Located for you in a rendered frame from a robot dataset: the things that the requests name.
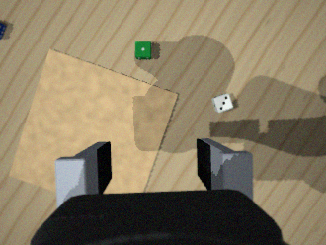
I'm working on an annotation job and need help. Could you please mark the green die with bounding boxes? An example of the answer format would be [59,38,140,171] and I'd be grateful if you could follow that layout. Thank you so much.
[135,41,151,59]

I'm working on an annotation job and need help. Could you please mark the white die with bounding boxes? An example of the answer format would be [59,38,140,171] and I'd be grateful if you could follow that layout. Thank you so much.
[211,93,233,113]

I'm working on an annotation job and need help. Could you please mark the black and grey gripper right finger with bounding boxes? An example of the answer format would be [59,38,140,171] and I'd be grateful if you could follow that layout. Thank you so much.
[197,138,253,200]

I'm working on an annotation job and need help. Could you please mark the tan mat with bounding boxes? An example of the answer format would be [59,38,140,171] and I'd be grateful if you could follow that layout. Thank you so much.
[9,49,178,194]

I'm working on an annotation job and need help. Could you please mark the blue die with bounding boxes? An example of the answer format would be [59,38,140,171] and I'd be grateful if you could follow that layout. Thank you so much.
[0,23,6,40]

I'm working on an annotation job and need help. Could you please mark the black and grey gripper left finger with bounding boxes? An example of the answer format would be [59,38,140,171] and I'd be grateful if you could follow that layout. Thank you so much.
[54,141,112,208]

